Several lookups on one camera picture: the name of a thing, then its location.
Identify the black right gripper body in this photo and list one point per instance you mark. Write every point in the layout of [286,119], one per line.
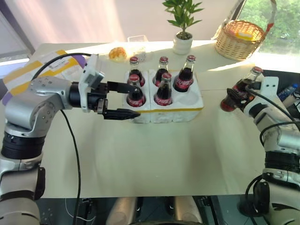
[243,103]

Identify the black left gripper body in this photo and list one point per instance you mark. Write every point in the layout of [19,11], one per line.
[96,97]

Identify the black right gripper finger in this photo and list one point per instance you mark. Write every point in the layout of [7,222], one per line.
[234,96]
[255,85]

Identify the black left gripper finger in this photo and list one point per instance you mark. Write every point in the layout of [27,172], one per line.
[122,114]
[122,87]

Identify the glass cola bottle red cap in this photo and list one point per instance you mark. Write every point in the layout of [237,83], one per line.
[184,80]
[137,72]
[239,90]
[136,96]
[164,93]
[162,68]

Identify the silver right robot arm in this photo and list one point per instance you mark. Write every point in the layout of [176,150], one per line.
[287,140]

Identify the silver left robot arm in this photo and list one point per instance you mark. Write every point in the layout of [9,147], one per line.
[35,105]

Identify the white foam crate yellow tape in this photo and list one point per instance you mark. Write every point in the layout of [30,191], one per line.
[173,112]

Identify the cardboard box yellow purple tape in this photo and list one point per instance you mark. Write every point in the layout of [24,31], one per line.
[23,72]

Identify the black bin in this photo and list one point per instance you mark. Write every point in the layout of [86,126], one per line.
[286,79]

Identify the plastic water bottle blue label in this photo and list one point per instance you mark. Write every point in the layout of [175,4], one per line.
[287,92]

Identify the orange yellow bread bun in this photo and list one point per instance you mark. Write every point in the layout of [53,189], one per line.
[117,54]

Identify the clear plastic container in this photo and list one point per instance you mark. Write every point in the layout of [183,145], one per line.
[138,43]

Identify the yellow white item in basket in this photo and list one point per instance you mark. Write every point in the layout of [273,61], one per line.
[245,35]

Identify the green plant in white pot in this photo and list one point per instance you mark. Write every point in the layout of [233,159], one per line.
[182,39]

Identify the rounded tan shape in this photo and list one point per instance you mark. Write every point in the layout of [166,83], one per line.
[123,211]
[188,211]

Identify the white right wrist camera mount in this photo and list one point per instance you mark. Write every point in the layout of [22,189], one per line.
[269,86]

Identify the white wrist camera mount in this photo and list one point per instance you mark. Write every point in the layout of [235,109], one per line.
[269,86]
[91,78]

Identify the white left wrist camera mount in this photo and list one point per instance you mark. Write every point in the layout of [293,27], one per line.
[91,78]

